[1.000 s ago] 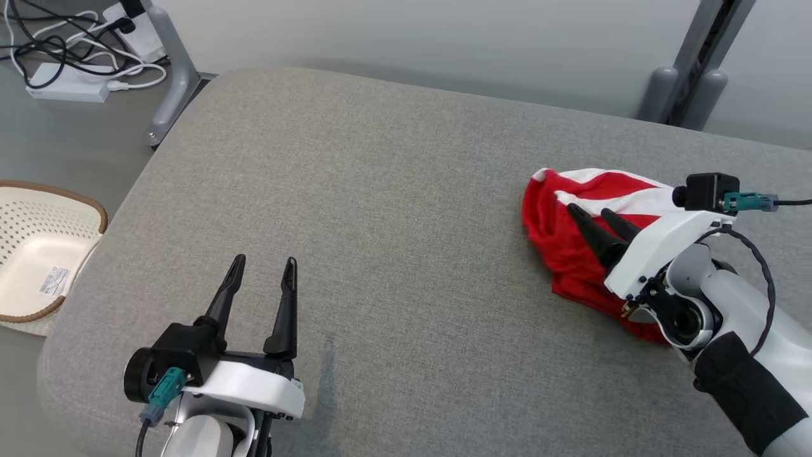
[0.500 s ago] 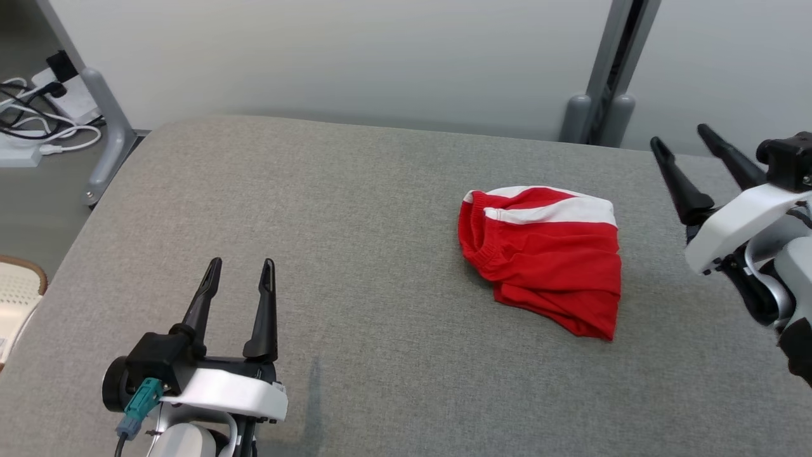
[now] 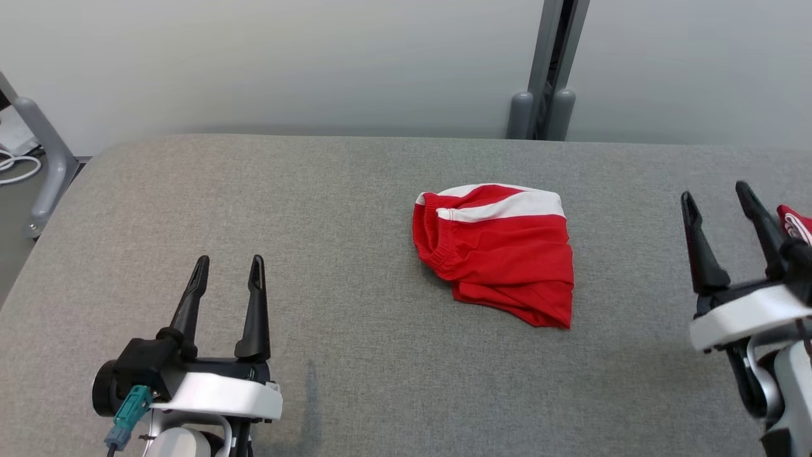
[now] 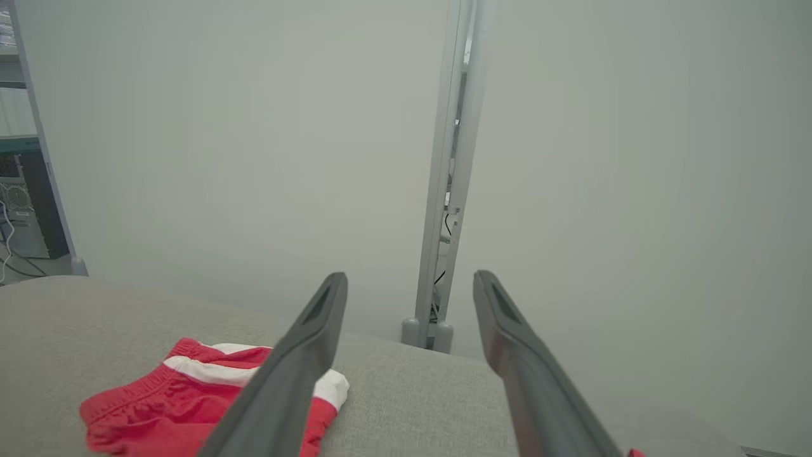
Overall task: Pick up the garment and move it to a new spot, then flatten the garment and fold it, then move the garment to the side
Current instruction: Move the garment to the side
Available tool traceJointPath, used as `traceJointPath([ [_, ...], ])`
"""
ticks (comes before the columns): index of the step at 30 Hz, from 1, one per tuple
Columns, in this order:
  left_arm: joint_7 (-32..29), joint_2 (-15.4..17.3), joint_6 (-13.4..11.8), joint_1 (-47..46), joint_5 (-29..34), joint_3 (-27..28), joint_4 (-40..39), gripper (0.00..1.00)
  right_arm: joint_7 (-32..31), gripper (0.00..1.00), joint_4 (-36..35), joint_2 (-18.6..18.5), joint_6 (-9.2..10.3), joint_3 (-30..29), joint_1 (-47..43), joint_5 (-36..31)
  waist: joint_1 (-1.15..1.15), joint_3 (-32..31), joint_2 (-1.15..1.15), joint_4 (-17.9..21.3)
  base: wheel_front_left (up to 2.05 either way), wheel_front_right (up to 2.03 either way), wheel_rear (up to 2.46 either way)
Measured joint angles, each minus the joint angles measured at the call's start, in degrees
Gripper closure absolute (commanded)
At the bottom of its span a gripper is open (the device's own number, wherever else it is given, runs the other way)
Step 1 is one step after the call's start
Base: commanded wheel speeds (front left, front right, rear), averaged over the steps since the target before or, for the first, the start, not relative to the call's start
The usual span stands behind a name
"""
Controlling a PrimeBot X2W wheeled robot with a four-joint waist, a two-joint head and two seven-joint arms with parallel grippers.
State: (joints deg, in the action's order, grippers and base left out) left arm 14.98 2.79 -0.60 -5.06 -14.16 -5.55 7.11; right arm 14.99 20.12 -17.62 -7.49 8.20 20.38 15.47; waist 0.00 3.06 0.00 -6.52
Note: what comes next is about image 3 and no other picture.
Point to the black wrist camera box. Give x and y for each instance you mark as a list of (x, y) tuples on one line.
[(799, 266), (143, 365)]

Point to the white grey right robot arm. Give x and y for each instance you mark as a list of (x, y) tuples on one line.
[(796, 393)]

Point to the white flat box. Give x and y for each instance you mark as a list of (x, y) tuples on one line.
[(13, 136)]

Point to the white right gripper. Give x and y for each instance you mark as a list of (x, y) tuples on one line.
[(742, 314)]

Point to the grey metal tube frame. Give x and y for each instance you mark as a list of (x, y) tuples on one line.
[(54, 165)]

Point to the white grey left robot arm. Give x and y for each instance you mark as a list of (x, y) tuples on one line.
[(181, 444)]

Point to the red white number jersey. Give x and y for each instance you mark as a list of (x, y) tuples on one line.
[(799, 222)]

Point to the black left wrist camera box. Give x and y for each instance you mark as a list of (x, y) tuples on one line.
[(143, 365)]

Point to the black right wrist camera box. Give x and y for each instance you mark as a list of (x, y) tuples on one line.
[(799, 266)]

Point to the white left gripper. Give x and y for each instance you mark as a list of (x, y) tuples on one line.
[(222, 393)]

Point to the grey metal partition post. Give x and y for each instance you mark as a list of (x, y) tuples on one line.
[(558, 44)]

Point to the grey rounded post cap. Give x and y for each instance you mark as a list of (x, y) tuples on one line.
[(561, 117), (520, 117)]

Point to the red white shorts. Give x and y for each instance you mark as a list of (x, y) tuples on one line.
[(507, 266)]

